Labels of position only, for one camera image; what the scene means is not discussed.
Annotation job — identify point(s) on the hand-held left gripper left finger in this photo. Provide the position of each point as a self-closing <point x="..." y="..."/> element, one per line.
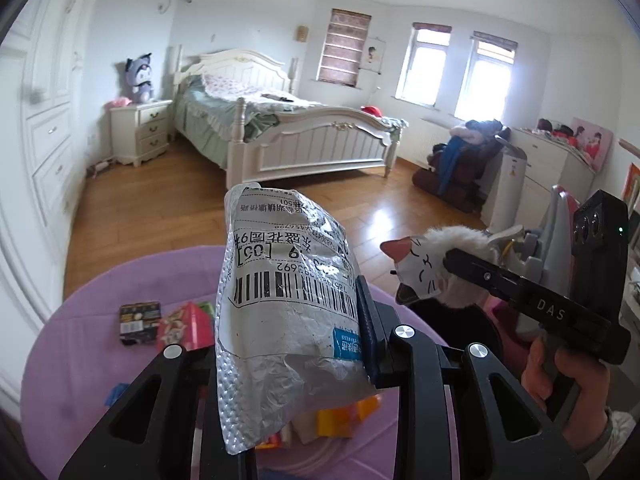
<point x="192" y="362"/>

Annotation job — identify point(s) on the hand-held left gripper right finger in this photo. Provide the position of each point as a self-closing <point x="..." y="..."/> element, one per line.
<point x="367" y="325"/>

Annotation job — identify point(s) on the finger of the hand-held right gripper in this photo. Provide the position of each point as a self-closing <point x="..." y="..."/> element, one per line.
<point x="480" y="270"/>

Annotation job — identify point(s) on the red printed packet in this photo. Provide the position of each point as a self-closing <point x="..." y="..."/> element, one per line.
<point x="182" y="327"/>

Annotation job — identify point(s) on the white cat face plush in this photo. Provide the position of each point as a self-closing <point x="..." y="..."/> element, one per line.
<point x="425" y="260"/>

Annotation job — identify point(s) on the small black box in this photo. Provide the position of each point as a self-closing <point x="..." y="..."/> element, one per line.
<point x="140" y="322"/>

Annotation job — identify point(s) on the black waste bin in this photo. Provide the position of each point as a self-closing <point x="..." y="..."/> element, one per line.
<point x="450" y="330"/>

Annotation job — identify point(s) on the blue wrapper scrap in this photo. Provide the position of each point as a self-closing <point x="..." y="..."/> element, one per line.
<point x="116" y="394"/>

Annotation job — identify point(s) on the silver bubble mailer bag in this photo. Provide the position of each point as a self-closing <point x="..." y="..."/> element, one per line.
<point x="280" y="310"/>

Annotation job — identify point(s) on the yellow packet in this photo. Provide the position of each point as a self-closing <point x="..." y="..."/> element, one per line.
<point x="345" y="415"/>

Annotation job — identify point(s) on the orange wrapper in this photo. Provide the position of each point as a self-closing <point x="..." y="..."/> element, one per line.
<point x="269" y="442"/>

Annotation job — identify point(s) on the white paper box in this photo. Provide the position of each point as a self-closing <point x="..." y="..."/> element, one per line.
<point x="305" y="427"/>

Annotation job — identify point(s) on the person's right hand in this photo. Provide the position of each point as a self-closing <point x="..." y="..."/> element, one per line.
<point x="592" y="385"/>

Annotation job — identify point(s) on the grey pink desk chair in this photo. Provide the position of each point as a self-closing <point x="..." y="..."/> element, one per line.
<point x="557" y="240"/>

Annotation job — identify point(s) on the white tower fan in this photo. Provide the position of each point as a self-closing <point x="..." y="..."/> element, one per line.
<point x="510" y="195"/>

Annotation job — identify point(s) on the orange framed picture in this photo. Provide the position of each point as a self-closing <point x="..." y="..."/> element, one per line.
<point x="632" y="182"/>

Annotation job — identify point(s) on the brown massage chair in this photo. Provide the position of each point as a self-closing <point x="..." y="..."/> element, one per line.
<point x="467" y="180"/>

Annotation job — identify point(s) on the purple tablecloth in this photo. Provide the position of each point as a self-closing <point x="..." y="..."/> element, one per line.
<point x="90" y="385"/>

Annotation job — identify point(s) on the white cabinet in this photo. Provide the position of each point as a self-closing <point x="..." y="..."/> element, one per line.
<point x="550" y="160"/>

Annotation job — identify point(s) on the pink picture poster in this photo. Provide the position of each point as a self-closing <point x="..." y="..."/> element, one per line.
<point x="592" y="142"/>

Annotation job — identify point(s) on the red items on cabinet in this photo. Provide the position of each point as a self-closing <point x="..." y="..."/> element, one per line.
<point x="557" y="130"/>

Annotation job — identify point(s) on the white radiator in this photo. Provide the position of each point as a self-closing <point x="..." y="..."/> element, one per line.
<point x="427" y="137"/>

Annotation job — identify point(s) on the white wooden bed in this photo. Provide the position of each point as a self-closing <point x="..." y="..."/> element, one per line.
<point x="310" y="145"/>

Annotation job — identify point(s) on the wide white window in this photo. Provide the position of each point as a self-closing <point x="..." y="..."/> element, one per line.
<point x="482" y="80"/>

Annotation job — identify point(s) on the red hat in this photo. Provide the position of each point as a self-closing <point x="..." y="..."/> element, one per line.
<point x="371" y="110"/>

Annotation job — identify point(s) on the narrow white window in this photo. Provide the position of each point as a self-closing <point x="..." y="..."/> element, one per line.
<point x="422" y="67"/>

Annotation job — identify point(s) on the white power strip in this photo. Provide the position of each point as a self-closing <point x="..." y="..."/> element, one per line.
<point x="100" y="167"/>

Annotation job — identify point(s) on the white nightstand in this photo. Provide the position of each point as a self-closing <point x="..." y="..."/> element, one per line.
<point x="145" y="132"/>

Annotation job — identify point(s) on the black item on bed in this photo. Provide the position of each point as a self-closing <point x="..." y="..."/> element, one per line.
<point x="277" y="96"/>

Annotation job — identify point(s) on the brown roman blind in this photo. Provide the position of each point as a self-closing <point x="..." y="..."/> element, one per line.
<point x="345" y="47"/>

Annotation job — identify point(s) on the pink item on nightstand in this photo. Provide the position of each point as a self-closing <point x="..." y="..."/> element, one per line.
<point x="121" y="102"/>

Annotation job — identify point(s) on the floral pillow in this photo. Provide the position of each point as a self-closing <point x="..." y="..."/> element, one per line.
<point x="222" y="85"/>

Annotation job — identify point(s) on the white wardrobe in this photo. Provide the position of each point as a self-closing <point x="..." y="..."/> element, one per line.
<point x="45" y="125"/>

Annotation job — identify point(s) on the purple plush toy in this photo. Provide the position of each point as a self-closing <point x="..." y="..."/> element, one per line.
<point x="140" y="77"/>

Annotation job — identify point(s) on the wall scroll poster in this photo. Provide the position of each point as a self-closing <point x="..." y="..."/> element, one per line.
<point x="373" y="55"/>

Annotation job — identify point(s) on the small beige wall fixture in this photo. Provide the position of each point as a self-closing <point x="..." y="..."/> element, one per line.
<point x="303" y="34"/>

